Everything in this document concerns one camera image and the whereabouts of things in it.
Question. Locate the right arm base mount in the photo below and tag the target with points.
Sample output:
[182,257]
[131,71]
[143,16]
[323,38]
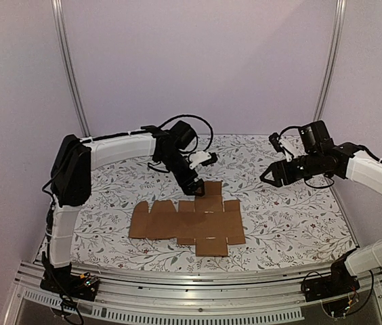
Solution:
[338,282]

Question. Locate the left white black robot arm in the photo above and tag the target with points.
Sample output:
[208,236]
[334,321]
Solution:
[70,186]

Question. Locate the aluminium frame post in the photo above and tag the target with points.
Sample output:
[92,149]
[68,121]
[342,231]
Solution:
[58,14]
[340,8]

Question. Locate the brown cardboard box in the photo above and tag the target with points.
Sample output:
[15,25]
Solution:
[209,223]

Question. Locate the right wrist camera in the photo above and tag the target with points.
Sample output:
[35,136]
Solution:
[283,145]

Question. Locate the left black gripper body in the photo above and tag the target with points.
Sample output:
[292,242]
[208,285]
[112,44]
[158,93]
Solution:
[173,164]

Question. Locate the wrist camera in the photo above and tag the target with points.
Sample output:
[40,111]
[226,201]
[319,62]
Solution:
[202,158]
[283,145]

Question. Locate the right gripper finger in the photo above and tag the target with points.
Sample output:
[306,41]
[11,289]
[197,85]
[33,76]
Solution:
[271,172]
[269,179]

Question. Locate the front aluminium rail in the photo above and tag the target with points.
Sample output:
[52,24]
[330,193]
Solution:
[255,297]

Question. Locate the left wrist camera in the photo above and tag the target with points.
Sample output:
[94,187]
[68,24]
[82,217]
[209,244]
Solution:
[202,158]

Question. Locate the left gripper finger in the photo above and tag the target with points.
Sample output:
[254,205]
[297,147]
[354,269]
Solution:
[200,191]
[197,184]

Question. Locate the right aluminium frame post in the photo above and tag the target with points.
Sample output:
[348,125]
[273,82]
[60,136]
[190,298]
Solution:
[340,8]

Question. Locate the floral patterned table mat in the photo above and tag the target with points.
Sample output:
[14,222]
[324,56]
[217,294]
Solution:
[284,227]

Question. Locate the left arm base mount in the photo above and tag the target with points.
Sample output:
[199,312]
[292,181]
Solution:
[60,280]

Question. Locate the left aluminium frame post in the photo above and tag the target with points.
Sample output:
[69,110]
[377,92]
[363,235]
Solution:
[58,14]

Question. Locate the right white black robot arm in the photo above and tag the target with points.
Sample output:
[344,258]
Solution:
[322,157]

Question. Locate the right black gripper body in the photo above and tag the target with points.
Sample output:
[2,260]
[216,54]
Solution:
[282,172]

